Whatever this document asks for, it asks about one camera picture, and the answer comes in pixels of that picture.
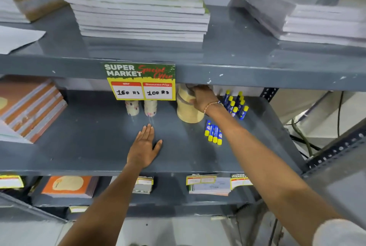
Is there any person's right hand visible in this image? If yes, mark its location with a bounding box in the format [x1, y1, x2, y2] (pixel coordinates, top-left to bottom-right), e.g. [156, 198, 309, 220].
[189, 85, 221, 116]

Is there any person's left hand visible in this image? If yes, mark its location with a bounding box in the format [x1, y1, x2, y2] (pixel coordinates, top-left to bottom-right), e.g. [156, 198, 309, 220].
[127, 123, 163, 169]

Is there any small beige masking tape roll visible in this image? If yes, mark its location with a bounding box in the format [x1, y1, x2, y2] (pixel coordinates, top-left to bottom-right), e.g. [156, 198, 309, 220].
[177, 84, 197, 105]

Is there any person's left forearm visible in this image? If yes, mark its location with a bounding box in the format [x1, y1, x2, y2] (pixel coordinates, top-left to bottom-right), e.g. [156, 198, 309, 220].
[59, 163, 145, 246]

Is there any person's right forearm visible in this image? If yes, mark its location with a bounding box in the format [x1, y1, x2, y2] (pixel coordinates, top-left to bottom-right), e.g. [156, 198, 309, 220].
[204, 102, 346, 246]

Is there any large beige masking tape roll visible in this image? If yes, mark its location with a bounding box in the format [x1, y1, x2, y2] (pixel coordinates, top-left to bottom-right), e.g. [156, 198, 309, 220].
[176, 100, 205, 124]

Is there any clear tape roll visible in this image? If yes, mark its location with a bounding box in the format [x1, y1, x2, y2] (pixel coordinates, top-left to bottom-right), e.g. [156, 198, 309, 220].
[144, 100, 158, 117]
[125, 100, 140, 116]

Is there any group of blue glue sticks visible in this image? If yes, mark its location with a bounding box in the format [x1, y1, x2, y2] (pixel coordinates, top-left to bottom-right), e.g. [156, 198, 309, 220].
[223, 90, 249, 120]

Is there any stack of small white pads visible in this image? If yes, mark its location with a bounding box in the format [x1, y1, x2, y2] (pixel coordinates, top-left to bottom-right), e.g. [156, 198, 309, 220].
[132, 177, 154, 195]

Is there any grey metal shelf rack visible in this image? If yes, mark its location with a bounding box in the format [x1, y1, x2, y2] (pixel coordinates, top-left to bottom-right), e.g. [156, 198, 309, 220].
[0, 0, 366, 246]

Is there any green yellow price sign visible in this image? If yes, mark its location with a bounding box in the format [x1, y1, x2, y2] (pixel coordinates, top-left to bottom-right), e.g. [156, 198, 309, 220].
[104, 63, 176, 101]

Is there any green yellow price tag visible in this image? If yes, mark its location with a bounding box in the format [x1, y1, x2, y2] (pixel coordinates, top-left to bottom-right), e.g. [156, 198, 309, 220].
[230, 173, 254, 191]

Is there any low stack of orange notebooks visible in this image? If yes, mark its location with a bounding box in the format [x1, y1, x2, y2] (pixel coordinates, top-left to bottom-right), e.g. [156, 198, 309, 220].
[41, 175, 99, 199]

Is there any stack of grey-cover notebooks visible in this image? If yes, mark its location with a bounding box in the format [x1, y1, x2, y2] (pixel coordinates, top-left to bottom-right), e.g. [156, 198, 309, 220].
[61, 0, 211, 43]

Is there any plastic-wrapped stack of white books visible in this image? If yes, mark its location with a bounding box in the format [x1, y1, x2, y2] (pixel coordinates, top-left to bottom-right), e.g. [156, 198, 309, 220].
[228, 0, 366, 48]

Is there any tall stack of orange notebooks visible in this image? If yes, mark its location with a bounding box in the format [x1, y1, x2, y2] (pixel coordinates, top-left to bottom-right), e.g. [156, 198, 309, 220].
[0, 75, 68, 144]

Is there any white paper sheet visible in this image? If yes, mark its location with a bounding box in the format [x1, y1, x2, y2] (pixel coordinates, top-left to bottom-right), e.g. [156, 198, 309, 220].
[0, 25, 46, 55]

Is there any white sleeve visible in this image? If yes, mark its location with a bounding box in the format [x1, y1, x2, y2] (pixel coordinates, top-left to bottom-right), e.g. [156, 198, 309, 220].
[312, 219, 366, 246]

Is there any beaded gold bracelet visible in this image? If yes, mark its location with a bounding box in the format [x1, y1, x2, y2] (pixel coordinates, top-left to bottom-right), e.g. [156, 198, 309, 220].
[204, 101, 224, 114]

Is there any grey green hose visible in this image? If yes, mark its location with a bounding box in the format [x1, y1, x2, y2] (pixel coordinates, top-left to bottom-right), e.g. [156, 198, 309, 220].
[291, 117, 314, 158]

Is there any thick black cable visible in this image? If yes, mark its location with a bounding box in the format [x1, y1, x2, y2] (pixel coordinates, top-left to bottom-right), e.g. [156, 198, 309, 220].
[289, 134, 322, 159]

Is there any thin black cable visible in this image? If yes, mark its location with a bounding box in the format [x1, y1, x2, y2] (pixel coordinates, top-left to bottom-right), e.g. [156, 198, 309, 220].
[337, 91, 344, 138]

